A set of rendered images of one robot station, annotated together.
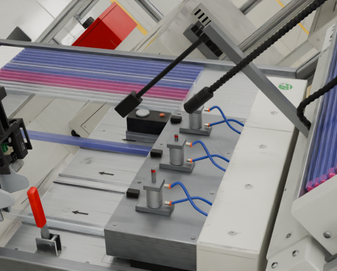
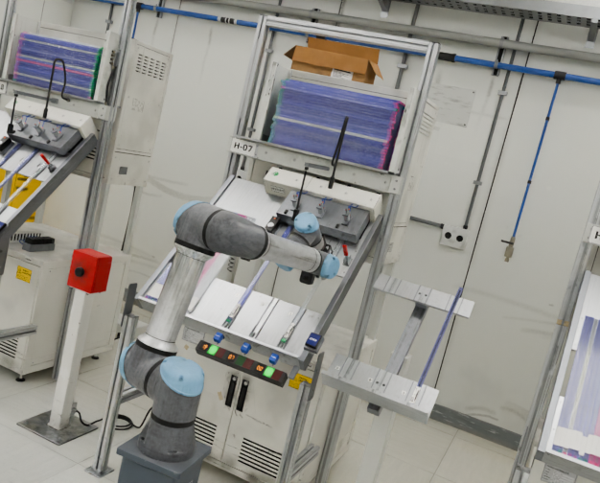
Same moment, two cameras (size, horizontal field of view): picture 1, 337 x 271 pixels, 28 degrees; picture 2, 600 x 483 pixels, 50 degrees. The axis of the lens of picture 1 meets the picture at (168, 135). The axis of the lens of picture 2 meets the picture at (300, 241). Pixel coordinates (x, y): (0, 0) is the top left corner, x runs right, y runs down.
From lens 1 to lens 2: 214 cm
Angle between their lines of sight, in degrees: 58
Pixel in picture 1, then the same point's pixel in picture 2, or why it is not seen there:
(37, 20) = not seen: outside the picture
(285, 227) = (379, 183)
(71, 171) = not seen: hidden behind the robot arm
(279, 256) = (391, 187)
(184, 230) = (361, 214)
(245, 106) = (257, 197)
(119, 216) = (349, 230)
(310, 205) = (396, 166)
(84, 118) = (30, 357)
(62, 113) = not seen: outside the picture
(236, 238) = (374, 198)
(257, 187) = (347, 191)
